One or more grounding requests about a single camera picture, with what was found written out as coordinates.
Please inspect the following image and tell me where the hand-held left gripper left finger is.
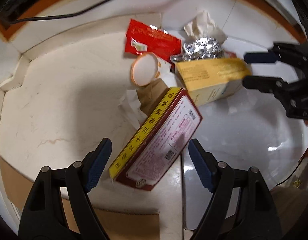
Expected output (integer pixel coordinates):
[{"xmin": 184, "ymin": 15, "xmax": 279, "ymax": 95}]
[{"xmin": 19, "ymin": 137, "xmax": 113, "ymax": 240}]

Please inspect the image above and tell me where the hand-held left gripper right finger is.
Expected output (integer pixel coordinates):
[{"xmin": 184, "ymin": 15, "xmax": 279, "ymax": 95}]
[{"xmin": 188, "ymin": 138, "xmax": 282, "ymax": 240}]

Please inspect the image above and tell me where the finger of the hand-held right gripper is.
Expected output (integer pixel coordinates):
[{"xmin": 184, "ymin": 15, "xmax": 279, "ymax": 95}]
[
  {"xmin": 242, "ymin": 76, "xmax": 298, "ymax": 110},
  {"xmin": 243, "ymin": 42, "xmax": 308, "ymax": 67}
]

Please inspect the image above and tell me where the red seasoning box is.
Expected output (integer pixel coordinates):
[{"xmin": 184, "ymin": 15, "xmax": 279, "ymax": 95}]
[{"xmin": 109, "ymin": 87, "xmax": 203, "ymax": 192}]

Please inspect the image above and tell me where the yellow cardboard box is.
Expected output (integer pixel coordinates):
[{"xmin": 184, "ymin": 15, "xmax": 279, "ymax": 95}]
[{"xmin": 174, "ymin": 57, "xmax": 253, "ymax": 107}]

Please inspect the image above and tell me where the crumpled silver foil wrapper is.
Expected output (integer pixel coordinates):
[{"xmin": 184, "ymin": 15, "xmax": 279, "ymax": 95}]
[{"xmin": 170, "ymin": 36, "xmax": 226, "ymax": 63}]

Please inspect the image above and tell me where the brown cardboard sheet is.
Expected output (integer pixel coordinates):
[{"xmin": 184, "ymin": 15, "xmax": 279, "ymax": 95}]
[{"xmin": 0, "ymin": 155, "xmax": 161, "ymax": 240}]

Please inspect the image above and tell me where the crumpled white tissue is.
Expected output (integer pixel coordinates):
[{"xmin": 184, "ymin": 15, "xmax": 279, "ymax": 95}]
[{"xmin": 183, "ymin": 10, "xmax": 228, "ymax": 43}]

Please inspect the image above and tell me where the flat white tissue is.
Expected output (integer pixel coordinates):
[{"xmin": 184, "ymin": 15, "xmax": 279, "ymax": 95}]
[{"xmin": 117, "ymin": 89, "xmax": 144, "ymax": 128}]

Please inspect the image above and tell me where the brown paper piece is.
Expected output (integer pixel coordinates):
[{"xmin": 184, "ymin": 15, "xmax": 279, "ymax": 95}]
[{"xmin": 136, "ymin": 79, "xmax": 173, "ymax": 117}]

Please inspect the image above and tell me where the white cup orange rim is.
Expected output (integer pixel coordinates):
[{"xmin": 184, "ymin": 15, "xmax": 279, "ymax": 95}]
[{"xmin": 129, "ymin": 52, "xmax": 171, "ymax": 88}]

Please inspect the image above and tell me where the red sauce packet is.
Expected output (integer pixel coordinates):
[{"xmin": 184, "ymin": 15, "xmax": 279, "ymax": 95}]
[{"xmin": 124, "ymin": 18, "xmax": 182, "ymax": 63}]

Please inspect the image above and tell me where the black power cable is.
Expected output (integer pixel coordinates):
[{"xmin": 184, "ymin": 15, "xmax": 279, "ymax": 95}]
[{"xmin": 9, "ymin": 0, "xmax": 202, "ymax": 25}]

